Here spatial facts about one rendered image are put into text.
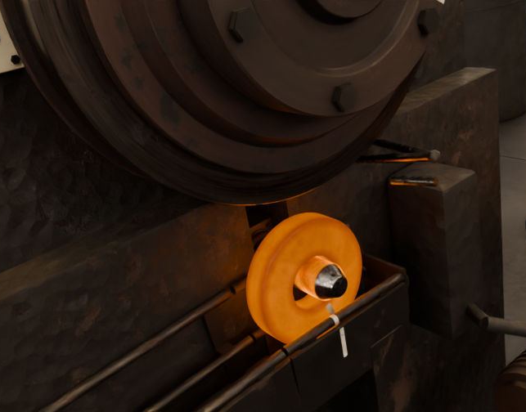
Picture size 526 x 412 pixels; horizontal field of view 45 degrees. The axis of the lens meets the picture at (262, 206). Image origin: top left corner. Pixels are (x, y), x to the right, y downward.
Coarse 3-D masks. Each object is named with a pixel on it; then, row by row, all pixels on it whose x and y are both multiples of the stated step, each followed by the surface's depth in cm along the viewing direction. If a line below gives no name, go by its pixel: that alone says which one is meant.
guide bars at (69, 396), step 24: (240, 288) 75; (192, 312) 72; (216, 312) 74; (168, 336) 70; (216, 336) 75; (264, 336) 76; (120, 360) 67; (216, 360) 73; (240, 360) 76; (96, 384) 66; (192, 384) 71; (48, 408) 63
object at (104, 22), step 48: (96, 0) 47; (144, 0) 47; (96, 48) 49; (144, 48) 49; (192, 48) 50; (144, 96) 51; (192, 96) 52; (240, 96) 54; (192, 144) 54; (240, 144) 58; (288, 144) 60; (336, 144) 65
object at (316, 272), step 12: (312, 264) 72; (324, 264) 72; (336, 264) 72; (300, 276) 73; (312, 276) 71; (324, 276) 70; (336, 276) 70; (300, 288) 73; (312, 288) 71; (324, 288) 70; (336, 288) 70; (324, 300) 72
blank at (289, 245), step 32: (288, 224) 72; (320, 224) 73; (256, 256) 71; (288, 256) 71; (320, 256) 76; (352, 256) 77; (256, 288) 70; (288, 288) 72; (352, 288) 78; (256, 320) 73; (288, 320) 73; (320, 320) 76
